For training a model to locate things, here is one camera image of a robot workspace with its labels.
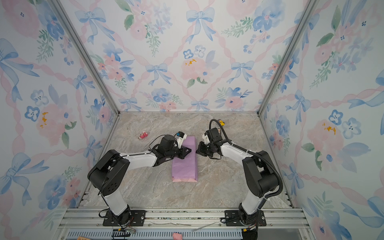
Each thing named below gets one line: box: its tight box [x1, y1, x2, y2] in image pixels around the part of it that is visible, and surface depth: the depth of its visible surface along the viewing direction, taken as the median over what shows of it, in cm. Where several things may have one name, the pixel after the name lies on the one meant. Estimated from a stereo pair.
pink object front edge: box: [172, 232, 183, 240], surface depth 69 cm
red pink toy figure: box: [138, 131, 149, 140], surface depth 105 cm
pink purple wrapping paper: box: [172, 135, 198, 183], surface depth 86 cm
